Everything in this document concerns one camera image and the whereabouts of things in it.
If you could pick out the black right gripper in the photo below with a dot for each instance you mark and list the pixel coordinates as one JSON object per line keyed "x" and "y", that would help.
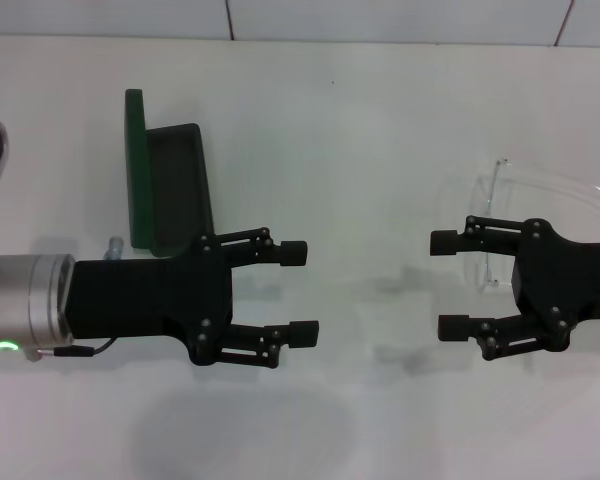
{"x": 570, "y": 280}

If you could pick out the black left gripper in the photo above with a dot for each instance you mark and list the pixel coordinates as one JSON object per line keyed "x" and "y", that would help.
{"x": 150, "y": 300}

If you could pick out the clear transparent glasses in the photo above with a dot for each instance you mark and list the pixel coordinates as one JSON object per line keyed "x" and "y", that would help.
{"x": 495, "y": 172}

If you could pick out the green glasses case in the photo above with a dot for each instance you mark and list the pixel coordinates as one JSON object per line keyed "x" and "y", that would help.
{"x": 175, "y": 190}

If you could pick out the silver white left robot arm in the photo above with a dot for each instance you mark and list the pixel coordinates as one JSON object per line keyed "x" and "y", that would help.
{"x": 25, "y": 300}

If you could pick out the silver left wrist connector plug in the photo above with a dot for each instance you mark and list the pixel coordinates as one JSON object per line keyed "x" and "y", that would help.
{"x": 114, "y": 248}

